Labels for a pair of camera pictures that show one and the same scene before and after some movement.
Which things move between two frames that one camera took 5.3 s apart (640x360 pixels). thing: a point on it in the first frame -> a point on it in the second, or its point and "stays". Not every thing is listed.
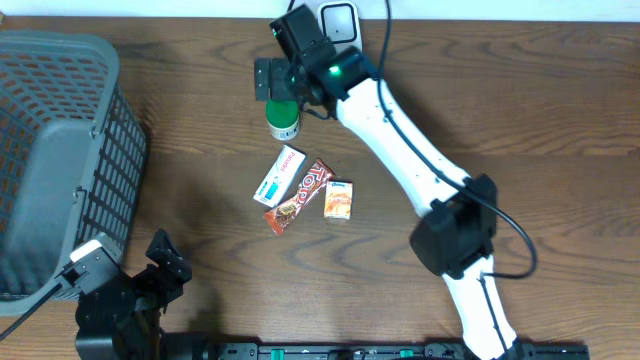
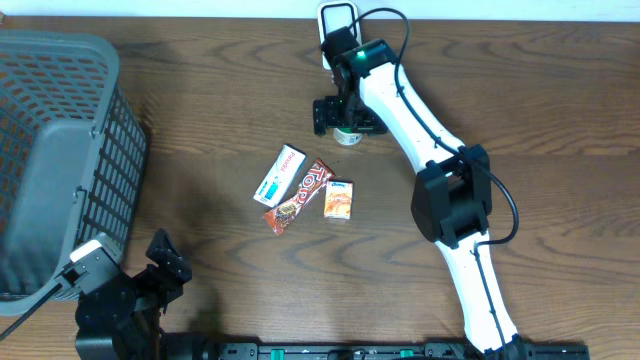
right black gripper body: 298,63 -> 359,114
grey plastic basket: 72,158 stays
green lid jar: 283,118 -> 346,136
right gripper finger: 274,80 -> 328,112
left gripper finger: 161,250 stays
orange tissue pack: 338,199 stays
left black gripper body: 152,290 stays
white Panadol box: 280,177 stays
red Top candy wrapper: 317,178 stays
